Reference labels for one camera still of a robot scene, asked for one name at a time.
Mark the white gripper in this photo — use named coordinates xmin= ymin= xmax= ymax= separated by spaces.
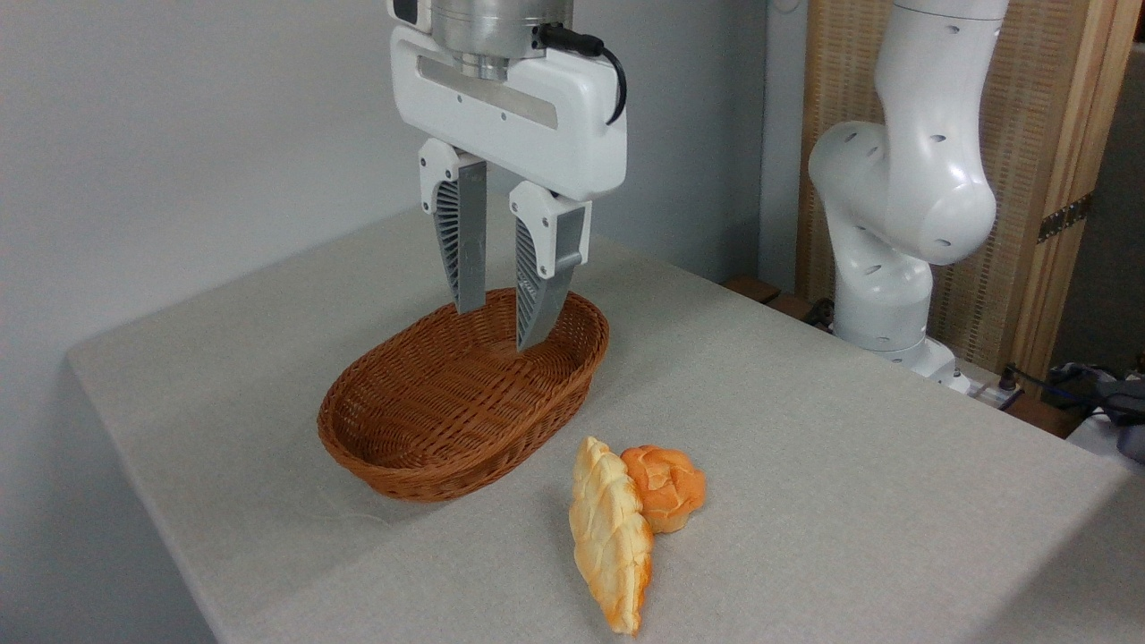
xmin=389 ymin=25 xmax=629 ymax=352

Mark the long braided bread loaf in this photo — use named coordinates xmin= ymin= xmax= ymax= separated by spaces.
xmin=569 ymin=436 xmax=655 ymax=637

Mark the round orange bread bun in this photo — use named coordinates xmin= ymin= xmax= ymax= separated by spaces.
xmin=620 ymin=445 xmax=708 ymax=535

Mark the brown wicker oval basket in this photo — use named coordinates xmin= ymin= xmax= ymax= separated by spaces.
xmin=317 ymin=286 xmax=611 ymax=503

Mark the grey tablecloth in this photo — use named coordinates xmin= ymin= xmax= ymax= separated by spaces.
xmin=67 ymin=199 xmax=1133 ymax=644

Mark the white power strip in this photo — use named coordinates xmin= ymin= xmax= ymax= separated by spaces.
xmin=969 ymin=376 xmax=1022 ymax=410

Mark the metal screen hinge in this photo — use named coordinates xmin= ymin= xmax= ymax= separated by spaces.
xmin=1038 ymin=191 xmax=1094 ymax=244

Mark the grey blue bag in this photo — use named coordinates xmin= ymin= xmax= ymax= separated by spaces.
xmin=1051 ymin=358 xmax=1145 ymax=463

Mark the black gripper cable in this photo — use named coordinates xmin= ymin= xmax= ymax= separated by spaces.
xmin=536 ymin=23 xmax=629 ymax=127

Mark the black power cable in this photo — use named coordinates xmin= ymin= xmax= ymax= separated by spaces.
xmin=998 ymin=362 xmax=1115 ymax=414

